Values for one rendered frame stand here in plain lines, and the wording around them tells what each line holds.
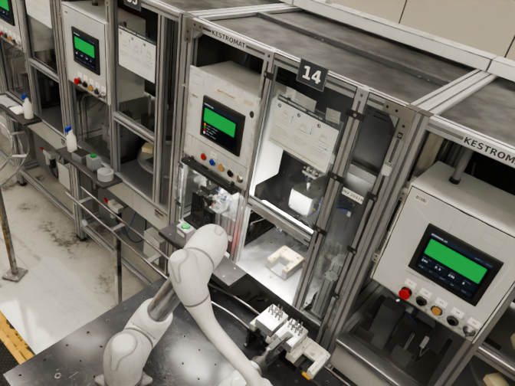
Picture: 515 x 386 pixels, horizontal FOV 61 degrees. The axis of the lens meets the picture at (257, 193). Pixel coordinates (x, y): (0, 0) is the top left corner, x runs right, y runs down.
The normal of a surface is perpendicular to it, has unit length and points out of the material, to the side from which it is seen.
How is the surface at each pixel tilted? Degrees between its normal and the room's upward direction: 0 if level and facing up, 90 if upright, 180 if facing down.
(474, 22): 90
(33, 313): 0
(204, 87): 90
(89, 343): 0
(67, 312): 0
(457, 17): 90
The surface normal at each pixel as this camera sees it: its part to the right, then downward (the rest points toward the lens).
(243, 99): -0.64, 0.35
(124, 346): 0.12, -0.76
